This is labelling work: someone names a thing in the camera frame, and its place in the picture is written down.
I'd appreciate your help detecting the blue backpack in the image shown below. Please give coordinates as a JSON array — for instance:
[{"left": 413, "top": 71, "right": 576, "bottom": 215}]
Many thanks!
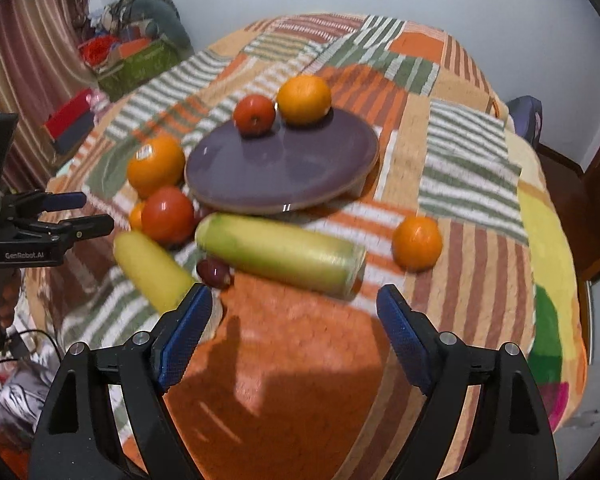
[{"left": 506, "top": 96, "right": 543, "bottom": 150}]

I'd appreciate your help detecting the grey plush toy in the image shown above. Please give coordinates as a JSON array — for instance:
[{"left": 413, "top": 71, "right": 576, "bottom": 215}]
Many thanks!
[{"left": 123, "top": 0, "right": 193, "bottom": 52}]

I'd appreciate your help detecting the dark red grape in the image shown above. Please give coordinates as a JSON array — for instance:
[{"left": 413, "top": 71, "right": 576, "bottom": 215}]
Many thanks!
[{"left": 196, "top": 257, "right": 233, "bottom": 290}]

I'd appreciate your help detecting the yellow corn cob short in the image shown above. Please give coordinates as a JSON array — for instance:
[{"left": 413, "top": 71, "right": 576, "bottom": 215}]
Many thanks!
[{"left": 112, "top": 231, "right": 200, "bottom": 314}]

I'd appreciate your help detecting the large plain orange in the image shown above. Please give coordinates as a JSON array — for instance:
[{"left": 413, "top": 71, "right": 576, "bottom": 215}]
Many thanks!
[{"left": 276, "top": 74, "right": 332, "bottom": 126}]

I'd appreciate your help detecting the striped patchwork bed cover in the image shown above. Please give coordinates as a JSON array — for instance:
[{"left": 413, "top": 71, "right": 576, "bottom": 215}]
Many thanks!
[{"left": 26, "top": 14, "right": 588, "bottom": 479}]

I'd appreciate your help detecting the red box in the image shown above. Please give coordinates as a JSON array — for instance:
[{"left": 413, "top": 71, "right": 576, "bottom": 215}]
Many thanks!
[{"left": 44, "top": 87, "right": 93, "bottom": 140}]

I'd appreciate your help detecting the red tomato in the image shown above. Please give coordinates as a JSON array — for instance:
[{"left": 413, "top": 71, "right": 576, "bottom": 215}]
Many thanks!
[
  {"left": 142, "top": 186, "right": 196, "bottom": 246},
  {"left": 233, "top": 93, "right": 276, "bottom": 138}
]

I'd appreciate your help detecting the small mandarin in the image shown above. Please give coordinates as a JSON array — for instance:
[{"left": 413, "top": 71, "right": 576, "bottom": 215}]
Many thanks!
[
  {"left": 391, "top": 216, "right": 443, "bottom": 273},
  {"left": 128, "top": 202, "right": 145, "bottom": 231}
]

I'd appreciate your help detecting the purple ceramic plate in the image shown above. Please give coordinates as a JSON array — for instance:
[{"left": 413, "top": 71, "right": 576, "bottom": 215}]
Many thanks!
[{"left": 185, "top": 108, "right": 379, "bottom": 214}]

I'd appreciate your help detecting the green husked corn cob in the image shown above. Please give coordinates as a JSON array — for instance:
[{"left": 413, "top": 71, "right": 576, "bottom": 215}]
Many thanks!
[{"left": 195, "top": 212, "right": 366, "bottom": 297}]

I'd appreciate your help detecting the large orange with sticker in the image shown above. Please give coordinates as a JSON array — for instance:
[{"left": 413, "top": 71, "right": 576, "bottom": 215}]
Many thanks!
[{"left": 126, "top": 134, "right": 185, "bottom": 200}]

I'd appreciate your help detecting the green storage box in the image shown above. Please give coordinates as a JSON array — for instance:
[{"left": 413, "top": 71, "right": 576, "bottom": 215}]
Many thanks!
[{"left": 97, "top": 40, "right": 181, "bottom": 101}]

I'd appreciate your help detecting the striped pink curtain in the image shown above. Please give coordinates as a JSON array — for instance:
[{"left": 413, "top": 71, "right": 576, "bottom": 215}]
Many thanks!
[{"left": 0, "top": 0, "right": 94, "bottom": 191}]

